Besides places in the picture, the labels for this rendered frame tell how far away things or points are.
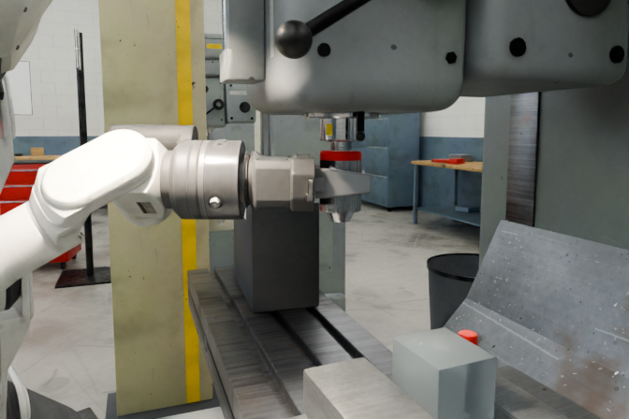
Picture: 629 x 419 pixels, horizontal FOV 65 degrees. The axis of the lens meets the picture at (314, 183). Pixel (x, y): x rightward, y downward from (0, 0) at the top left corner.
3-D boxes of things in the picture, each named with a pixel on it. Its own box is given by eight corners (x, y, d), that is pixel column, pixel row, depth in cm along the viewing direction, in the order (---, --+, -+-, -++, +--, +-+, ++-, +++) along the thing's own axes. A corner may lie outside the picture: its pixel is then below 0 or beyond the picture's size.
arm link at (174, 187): (195, 198, 49) (80, 197, 48) (212, 237, 58) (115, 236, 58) (206, 105, 54) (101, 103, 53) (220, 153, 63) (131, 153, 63)
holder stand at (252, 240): (252, 313, 83) (250, 197, 81) (233, 277, 104) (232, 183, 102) (319, 306, 87) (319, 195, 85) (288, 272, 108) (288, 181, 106)
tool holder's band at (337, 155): (347, 161, 52) (347, 151, 51) (311, 159, 54) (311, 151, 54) (369, 159, 55) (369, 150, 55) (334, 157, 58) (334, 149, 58)
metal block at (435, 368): (436, 451, 35) (438, 369, 34) (390, 407, 40) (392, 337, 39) (493, 433, 37) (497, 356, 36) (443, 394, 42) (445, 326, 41)
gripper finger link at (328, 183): (370, 197, 53) (313, 197, 53) (371, 168, 53) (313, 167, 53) (372, 200, 51) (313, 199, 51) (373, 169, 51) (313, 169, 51)
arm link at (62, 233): (160, 160, 49) (29, 232, 45) (180, 198, 57) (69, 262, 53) (131, 116, 51) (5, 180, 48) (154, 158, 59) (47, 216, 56)
